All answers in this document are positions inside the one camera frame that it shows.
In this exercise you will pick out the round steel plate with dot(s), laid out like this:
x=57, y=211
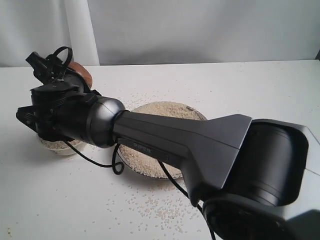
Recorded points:
x=130, y=160

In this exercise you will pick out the brown wooden cup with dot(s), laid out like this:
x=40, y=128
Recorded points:
x=81, y=70

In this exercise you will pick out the white ceramic bowl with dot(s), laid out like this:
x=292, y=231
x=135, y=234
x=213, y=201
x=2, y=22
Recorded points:
x=64, y=152

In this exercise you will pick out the rice in white bowl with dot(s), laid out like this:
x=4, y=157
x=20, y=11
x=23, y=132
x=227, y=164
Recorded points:
x=60, y=145

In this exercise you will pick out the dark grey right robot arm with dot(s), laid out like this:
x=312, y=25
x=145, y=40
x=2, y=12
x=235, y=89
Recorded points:
x=253, y=176

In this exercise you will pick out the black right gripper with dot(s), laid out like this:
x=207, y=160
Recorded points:
x=56, y=90

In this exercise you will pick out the rice heap on plate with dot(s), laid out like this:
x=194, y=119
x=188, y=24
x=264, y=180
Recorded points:
x=140, y=160

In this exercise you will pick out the spilled rice grains on table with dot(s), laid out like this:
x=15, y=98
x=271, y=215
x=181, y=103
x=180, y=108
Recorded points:
x=148, y=166

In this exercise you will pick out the white backdrop curtain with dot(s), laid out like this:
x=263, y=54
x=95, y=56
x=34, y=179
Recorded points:
x=132, y=32

